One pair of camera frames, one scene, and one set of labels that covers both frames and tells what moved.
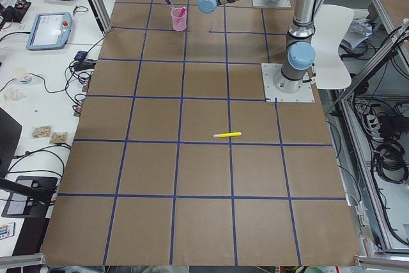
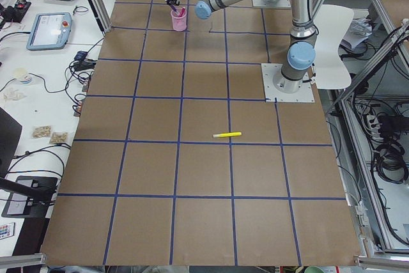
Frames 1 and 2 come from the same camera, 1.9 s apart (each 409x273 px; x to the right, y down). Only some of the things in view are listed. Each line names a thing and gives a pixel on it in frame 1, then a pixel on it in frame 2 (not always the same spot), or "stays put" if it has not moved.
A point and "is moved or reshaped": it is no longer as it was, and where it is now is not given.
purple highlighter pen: (168, 0) is moved or reshaped
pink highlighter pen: (183, 9) stays put
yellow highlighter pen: (217, 135) stays put
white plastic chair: (331, 70) stays put
